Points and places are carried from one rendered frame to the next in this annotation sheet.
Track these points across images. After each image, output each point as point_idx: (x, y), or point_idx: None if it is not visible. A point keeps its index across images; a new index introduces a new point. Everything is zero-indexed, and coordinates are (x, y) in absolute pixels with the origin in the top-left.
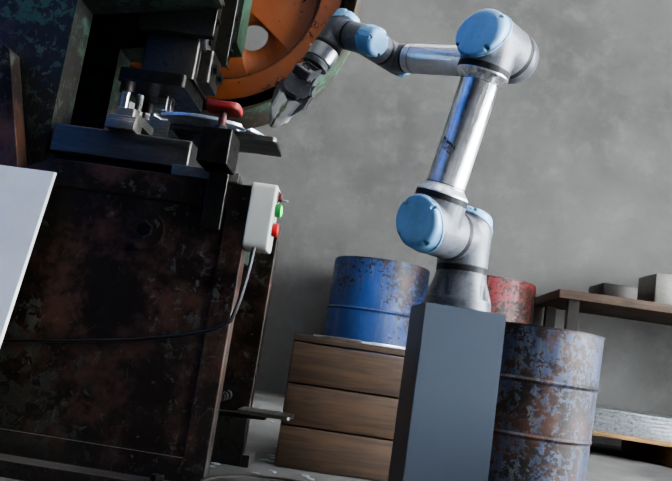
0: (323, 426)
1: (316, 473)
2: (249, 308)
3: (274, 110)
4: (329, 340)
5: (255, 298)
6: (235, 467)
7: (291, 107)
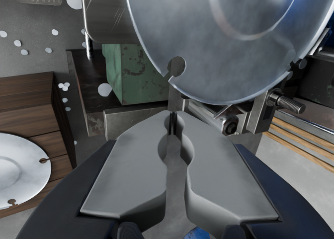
0: (18, 84)
1: (22, 71)
2: (93, 75)
3: (199, 128)
4: (12, 109)
5: (90, 79)
6: (71, 43)
7: (130, 166)
